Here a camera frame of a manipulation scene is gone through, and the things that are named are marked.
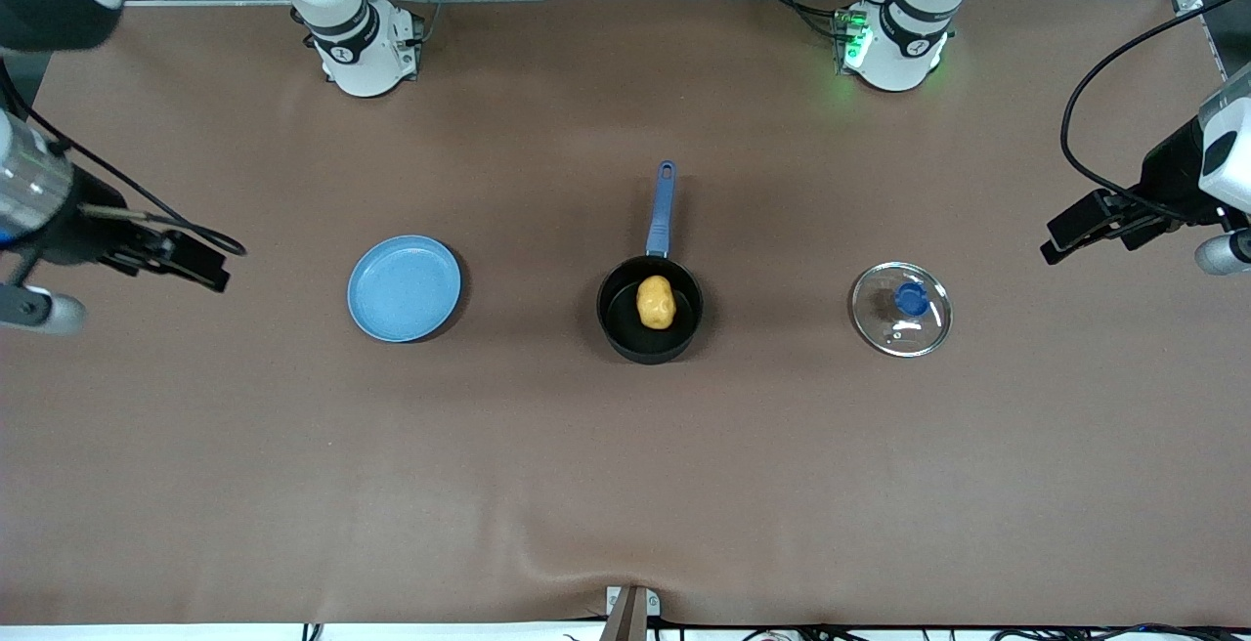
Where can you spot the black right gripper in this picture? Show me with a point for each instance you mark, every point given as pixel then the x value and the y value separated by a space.
pixel 80 232

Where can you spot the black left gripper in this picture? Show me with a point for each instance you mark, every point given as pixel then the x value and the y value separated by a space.
pixel 1167 177

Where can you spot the glass lid with blue knob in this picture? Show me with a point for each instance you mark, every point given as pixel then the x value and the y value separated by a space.
pixel 912 299

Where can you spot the yellow potato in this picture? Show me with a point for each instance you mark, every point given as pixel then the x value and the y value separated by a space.
pixel 656 303

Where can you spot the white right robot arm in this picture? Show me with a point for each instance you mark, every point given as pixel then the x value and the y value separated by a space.
pixel 357 64

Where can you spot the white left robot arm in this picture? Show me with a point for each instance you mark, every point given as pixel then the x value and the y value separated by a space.
pixel 904 55

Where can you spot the light blue round plate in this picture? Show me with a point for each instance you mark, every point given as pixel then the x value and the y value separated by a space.
pixel 404 289

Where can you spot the brown table cover cloth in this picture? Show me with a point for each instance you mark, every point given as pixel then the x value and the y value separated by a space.
pixel 625 475

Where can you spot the metal clamp bracket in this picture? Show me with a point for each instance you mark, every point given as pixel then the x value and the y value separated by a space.
pixel 630 612

